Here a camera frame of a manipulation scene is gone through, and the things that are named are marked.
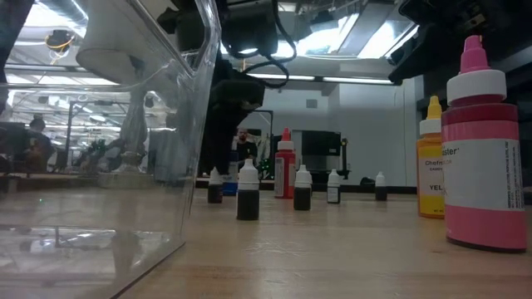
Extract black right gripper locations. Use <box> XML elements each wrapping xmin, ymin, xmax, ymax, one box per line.
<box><xmin>388</xmin><ymin>0</ymin><xmax>532</xmax><ymax>82</ymax></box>

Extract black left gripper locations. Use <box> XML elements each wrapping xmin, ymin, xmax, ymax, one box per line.
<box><xmin>201</xmin><ymin>0</ymin><xmax>280</xmax><ymax>175</ymax></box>

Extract small white-capped dropper bottle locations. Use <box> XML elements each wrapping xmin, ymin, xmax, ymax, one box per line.
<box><xmin>374</xmin><ymin>171</ymin><xmax>388</xmax><ymax>203</ymax></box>
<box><xmin>326</xmin><ymin>169</ymin><xmax>342</xmax><ymax>204</ymax></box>
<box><xmin>207</xmin><ymin>166</ymin><xmax>224</xmax><ymax>204</ymax></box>
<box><xmin>236</xmin><ymin>159</ymin><xmax>261</xmax><ymax>222</ymax></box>
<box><xmin>293</xmin><ymin>164</ymin><xmax>313</xmax><ymax>212</ymax></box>

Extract red food coloring bottle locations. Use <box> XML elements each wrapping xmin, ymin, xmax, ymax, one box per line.
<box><xmin>273</xmin><ymin>127</ymin><xmax>298</xmax><ymax>200</ymax></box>

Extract clear plastic container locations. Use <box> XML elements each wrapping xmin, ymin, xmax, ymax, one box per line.
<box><xmin>0</xmin><ymin>0</ymin><xmax>223</xmax><ymax>299</ymax></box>

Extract blue food coloring bottle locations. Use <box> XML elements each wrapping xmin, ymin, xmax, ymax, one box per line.
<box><xmin>222</xmin><ymin>149</ymin><xmax>240</xmax><ymax>197</ymax></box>

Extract yellow food coloring bottle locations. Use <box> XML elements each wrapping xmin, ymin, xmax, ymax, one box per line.
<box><xmin>416</xmin><ymin>96</ymin><xmax>446</xmax><ymax>219</ymax></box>

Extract pink food coloring bottle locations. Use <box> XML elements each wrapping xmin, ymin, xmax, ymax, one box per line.
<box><xmin>440</xmin><ymin>35</ymin><xmax>529</xmax><ymax>253</ymax></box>

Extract person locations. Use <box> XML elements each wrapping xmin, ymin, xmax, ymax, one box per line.
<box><xmin>235</xmin><ymin>127</ymin><xmax>259</xmax><ymax>167</ymax></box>
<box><xmin>22</xmin><ymin>115</ymin><xmax>55</xmax><ymax>174</ymax></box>

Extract long ceiling light bar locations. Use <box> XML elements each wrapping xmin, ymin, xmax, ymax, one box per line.
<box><xmin>247</xmin><ymin>72</ymin><xmax>403</xmax><ymax>86</ymax></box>

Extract black and white cabinet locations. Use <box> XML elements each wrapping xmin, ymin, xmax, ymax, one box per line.
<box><xmin>292</xmin><ymin>130</ymin><xmax>352</xmax><ymax>184</ymax></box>

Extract black ceiling-mounted device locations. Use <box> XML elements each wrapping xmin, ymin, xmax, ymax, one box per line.
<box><xmin>44</xmin><ymin>28</ymin><xmax>78</xmax><ymax>53</ymax></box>

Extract black metal gantry frame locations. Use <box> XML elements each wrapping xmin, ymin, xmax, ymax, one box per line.
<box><xmin>249</xmin><ymin>108</ymin><xmax>274</xmax><ymax>175</ymax></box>

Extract black aluminium table frame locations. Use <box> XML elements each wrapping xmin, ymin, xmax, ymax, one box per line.
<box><xmin>195</xmin><ymin>177</ymin><xmax>418</xmax><ymax>195</ymax></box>

